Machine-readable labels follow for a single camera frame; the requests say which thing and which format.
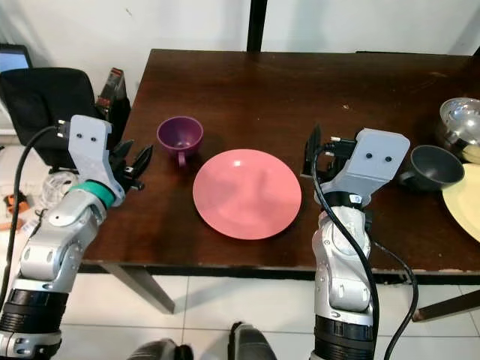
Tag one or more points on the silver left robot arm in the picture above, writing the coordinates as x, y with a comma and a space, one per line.
56, 247

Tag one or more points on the black tablet with lit screen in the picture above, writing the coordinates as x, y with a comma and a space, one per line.
13, 60

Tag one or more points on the dark grey plastic cup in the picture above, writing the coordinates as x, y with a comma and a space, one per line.
433, 166

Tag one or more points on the beige hand tool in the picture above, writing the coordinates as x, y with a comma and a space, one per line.
11, 223

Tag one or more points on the red and black device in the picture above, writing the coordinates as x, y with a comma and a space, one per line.
112, 88

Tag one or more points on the purple plastic cup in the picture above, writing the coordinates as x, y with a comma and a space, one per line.
180, 135

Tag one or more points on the pale yellow plate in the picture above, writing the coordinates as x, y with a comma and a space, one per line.
468, 204

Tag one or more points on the black wall post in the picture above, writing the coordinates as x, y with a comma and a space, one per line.
257, 24

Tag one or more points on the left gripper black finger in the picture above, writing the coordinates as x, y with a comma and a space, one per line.
124, 154
142, 163

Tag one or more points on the grey black robot left leg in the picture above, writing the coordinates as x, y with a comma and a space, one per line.
157, 351

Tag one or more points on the grey black robot leg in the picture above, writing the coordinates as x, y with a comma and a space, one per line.
259, 346
157, 351

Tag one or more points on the black office chair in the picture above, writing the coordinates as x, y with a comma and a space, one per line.
45, 97

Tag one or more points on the pink round plate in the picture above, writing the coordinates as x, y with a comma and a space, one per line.
247, 193

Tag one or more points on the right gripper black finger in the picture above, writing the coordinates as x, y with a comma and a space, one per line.
313, 154

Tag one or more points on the small orange black tool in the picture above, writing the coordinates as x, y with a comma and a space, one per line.
12, 202

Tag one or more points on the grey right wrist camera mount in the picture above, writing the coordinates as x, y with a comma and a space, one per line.
375, 159

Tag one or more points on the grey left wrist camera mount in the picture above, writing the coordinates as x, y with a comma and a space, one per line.
88, 144

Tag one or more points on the shiny steel bowl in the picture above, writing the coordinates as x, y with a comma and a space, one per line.
461, 124

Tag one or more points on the dark wooden table leg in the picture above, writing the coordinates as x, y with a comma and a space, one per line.
141, 289
446, 306

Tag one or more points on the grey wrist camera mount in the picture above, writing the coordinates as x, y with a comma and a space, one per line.
375, 159
88, 144

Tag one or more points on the grey black robot right leg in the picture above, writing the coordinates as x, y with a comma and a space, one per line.
259, 346

